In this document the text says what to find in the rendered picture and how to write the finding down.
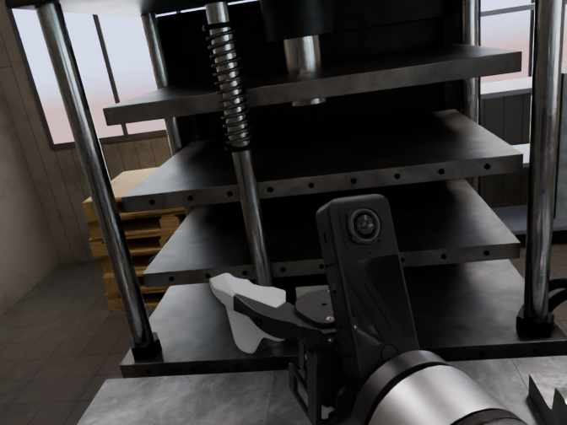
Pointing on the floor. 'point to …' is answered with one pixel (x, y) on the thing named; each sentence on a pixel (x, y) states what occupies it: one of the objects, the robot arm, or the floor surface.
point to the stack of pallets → (139, 224)
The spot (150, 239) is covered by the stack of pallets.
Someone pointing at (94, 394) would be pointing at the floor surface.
